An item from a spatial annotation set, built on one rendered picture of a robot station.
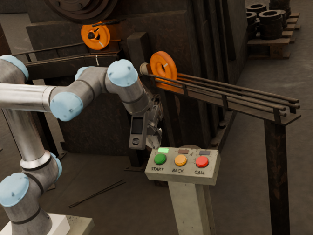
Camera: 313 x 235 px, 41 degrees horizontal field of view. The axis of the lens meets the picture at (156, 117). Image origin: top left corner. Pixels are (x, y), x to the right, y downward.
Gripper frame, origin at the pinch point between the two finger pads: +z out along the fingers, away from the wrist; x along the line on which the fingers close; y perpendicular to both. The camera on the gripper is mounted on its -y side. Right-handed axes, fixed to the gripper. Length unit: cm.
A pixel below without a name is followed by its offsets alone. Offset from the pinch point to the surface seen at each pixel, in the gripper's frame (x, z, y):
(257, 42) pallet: 8, 129, 202
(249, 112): -27.7, 4.7, 20.3
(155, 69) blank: 21, 16, 54
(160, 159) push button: -0.6, 5.5, -0.7
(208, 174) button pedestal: -18.0, 6.6, -4.4
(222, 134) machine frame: 7, 90, 75
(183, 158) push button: -8.6, 5.5, 0.3
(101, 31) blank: 56, 10, 76
